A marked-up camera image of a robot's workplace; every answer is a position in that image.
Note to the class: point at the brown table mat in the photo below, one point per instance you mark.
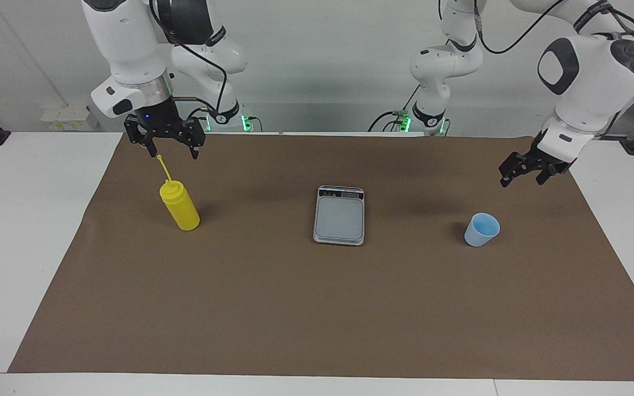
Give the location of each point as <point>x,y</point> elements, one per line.
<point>317,308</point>

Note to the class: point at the silver digital kitchen scale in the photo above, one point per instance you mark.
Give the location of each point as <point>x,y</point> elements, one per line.
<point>339,217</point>

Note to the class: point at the white power strip box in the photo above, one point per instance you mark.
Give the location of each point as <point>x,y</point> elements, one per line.
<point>66,118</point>

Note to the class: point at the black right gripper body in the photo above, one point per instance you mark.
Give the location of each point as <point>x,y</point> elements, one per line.
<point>160,118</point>

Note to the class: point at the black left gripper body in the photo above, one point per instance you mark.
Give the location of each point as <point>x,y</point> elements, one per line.
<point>549,155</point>

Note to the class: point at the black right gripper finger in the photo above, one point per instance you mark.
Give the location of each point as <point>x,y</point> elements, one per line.
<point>136,131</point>
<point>196,135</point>

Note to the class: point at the yellow squeeze bottle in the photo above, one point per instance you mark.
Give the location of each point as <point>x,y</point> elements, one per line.
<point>182,212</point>

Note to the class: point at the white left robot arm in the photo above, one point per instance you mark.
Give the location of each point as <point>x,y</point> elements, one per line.
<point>592,77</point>

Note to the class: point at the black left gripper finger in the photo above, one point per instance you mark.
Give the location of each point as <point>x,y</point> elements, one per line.
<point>550,174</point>
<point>517,166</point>

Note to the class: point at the light blue plastic cup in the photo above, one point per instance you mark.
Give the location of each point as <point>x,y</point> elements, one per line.
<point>481,234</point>

